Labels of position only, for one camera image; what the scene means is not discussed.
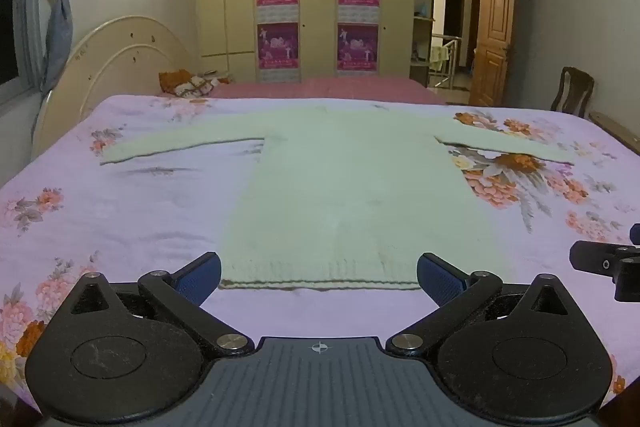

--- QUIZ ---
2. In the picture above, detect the wooden furniture edge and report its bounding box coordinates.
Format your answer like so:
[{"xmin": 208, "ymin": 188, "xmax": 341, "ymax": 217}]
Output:
[{"xmin": 588, "ymin": 110, "xmax": 640, "ymax": 148}]

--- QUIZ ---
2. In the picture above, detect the cream curved headboard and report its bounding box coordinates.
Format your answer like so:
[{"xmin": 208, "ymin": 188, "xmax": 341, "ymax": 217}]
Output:
[{"xmin": 31, "ymin": 16, "xmax": 202, "ymax": 164}]

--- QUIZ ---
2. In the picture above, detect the pink bed sheet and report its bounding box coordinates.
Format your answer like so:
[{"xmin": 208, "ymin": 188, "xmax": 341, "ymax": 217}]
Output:
[{"xmin": 210, "ymin": 74, "xmax": 448, "ymax": 106}]

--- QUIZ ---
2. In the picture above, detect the cream open shelf unit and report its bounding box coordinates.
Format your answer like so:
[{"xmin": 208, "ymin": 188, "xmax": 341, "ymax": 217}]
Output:
[{"xmin": 410, "ymin": 0, "xmax": 437, "ymax": 88}]

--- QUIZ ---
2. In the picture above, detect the light green knit sweater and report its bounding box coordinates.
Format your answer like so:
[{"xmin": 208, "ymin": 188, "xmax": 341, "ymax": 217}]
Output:
[{"xmin": 100, "ymin": 106, "xmax": 575, "ymax": 292}]

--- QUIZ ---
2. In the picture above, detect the lavender floral blanket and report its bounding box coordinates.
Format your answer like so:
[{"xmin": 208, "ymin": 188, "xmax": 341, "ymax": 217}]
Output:
[{"xmin": 0, "ymin": 94, "xmax": 640, "ymax": 413}]

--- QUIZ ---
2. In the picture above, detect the window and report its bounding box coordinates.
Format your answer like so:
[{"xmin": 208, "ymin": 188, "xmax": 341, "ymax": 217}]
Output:
[{"xmin": 0, "ymin": 0, "xmax": 32, "ymax": 95}]

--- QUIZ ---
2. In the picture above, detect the dark wooden chair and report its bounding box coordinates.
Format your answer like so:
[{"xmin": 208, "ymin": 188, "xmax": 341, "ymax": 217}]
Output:
[{"xmin": 550, "ymin": 66, "xmax": 596, "ymax": 119}]

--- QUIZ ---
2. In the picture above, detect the yellow-green towel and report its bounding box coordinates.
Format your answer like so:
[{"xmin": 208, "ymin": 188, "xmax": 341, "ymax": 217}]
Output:
[{"xmin": 429, "ymin": 45, "xmax": 449, "ymax": 74}]

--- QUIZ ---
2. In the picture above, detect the orange patterned pillow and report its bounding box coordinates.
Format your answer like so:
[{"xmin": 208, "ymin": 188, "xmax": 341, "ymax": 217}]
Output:
[{"xmin": 159, "ymin": 69, "xmax": 234, "ymax": 99}]

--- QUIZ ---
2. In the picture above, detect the brown wooden door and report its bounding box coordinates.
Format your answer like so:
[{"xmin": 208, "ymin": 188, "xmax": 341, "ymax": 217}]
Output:
[{"xmin": 468, "ymin": 0, "xmax": 517, "ymax": 108}]

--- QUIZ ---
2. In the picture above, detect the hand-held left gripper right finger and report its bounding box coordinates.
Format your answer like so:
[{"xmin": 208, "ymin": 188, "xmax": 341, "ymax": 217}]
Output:
[{"xmin": 385, "ymin": 251, "xmax": 587, "ymax": 356}]

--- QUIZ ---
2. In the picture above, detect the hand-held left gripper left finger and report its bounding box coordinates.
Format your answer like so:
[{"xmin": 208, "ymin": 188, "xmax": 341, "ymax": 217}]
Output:
[{"xmin": 56, "ymin": 251, "xmax": 256, "ymax": 356}]

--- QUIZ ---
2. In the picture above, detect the blue-grey curtain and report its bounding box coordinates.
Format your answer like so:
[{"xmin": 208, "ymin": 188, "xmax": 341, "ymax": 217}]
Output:
[{"xmin": 14, "ymin": 0, "xmax": 80, "ymax": 94}]

